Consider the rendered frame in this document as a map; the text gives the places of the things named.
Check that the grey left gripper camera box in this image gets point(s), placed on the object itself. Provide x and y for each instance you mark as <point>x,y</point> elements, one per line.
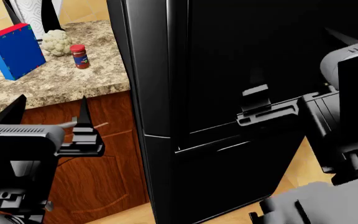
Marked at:
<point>17,133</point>

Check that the blue box with red top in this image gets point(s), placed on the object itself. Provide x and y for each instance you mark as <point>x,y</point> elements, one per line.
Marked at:
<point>19,53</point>

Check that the grey right gripper camera box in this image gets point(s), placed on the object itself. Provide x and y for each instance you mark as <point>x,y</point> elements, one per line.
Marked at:
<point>331,63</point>

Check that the black fridge left door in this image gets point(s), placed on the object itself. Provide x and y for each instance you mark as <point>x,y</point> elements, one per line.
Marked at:
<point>151,70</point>

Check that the black french door fridge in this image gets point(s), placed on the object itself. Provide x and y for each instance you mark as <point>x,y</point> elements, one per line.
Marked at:
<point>126,70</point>

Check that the white cauliflower head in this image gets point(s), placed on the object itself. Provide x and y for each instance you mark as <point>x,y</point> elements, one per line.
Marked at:
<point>56,42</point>

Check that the brown wooden counter cabinet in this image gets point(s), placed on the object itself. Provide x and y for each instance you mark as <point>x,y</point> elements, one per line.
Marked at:
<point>98,182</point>

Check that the black fridge right door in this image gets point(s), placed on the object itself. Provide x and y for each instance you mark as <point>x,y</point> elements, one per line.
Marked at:
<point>222,46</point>

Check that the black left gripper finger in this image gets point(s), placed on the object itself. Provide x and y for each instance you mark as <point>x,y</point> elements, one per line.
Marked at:
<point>9,114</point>
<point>85,130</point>

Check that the black fridge door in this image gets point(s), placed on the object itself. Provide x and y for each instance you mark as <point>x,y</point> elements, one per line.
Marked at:
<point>151,70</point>
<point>222,46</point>

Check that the black paper towel holder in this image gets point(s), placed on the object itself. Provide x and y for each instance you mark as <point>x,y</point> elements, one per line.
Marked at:
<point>51,16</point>

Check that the grey gripper camera box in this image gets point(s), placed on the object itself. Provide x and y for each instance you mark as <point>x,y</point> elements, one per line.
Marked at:
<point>331,63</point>
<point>17,133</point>

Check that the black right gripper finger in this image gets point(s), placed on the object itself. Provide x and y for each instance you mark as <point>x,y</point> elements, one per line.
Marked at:
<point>256,98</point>
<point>342,37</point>

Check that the black fridge freezer drawer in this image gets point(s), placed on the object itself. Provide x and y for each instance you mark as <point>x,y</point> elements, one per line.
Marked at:
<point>216,182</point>

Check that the white paper towel roll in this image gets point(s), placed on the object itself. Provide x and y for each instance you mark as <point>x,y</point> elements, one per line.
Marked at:
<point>31,14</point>

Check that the red sauce jar blue label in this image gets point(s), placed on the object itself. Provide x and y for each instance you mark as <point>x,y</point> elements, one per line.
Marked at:
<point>80,58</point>

